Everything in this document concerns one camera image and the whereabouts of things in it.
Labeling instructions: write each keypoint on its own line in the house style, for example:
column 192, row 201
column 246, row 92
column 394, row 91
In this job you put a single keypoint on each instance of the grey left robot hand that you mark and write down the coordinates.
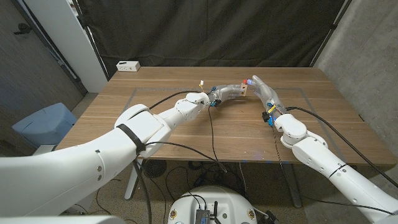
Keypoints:
column 227, row 92

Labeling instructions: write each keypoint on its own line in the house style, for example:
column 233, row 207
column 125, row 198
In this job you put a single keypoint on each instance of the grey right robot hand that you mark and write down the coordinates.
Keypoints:
column 267, row 95

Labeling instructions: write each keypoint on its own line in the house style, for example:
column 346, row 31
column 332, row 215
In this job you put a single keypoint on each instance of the wooden block with holes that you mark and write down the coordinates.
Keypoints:
column 244, row 89

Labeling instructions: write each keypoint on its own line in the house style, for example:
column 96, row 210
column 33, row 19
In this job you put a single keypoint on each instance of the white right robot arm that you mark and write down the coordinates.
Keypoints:
column 326, row 161

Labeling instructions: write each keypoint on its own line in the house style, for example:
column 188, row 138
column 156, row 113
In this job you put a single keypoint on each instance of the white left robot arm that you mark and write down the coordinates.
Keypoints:
column 109, row 161

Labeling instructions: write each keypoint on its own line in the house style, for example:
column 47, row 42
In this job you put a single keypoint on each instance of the black backdrop curtain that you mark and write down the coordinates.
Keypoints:
column 211, row 31

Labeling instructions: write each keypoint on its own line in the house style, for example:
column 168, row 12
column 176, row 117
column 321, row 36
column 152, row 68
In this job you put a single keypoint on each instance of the black backdrop stand pole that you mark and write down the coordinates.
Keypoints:
column 90, row 37
column 329, row 31

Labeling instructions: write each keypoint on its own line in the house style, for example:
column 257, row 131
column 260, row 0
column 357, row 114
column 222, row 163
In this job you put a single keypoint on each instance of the grey table leg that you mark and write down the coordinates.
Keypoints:
column 292, row 189

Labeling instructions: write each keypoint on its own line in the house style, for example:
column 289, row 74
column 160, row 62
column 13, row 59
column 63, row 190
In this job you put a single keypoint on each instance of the white power strip box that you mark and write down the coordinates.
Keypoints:
column 128, row 66

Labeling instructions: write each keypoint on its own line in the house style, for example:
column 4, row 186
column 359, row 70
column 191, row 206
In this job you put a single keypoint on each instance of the black floor fan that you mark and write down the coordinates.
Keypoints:
column 154, row 168

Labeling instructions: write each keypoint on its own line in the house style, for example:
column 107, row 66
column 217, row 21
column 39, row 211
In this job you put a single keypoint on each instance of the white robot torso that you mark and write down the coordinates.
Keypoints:
column 224, row 202

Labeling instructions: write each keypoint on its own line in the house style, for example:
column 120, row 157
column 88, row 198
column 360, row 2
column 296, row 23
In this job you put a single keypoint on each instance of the grey ribbed torso module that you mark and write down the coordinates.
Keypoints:
column 202, row 216

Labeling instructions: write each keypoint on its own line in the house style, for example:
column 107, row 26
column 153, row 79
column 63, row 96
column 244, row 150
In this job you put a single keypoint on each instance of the white table leg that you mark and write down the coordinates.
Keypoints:
column 130, row 186

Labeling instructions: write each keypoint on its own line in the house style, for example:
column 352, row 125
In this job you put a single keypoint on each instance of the white pillar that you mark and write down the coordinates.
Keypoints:
column 68, row 40

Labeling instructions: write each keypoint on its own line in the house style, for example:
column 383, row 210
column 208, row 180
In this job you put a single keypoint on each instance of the blue plastic bin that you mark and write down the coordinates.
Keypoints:
column 46, row 124

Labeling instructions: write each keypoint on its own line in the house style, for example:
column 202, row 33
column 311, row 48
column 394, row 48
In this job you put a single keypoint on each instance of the dark grey door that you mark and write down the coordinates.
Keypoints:
column 31, row 68

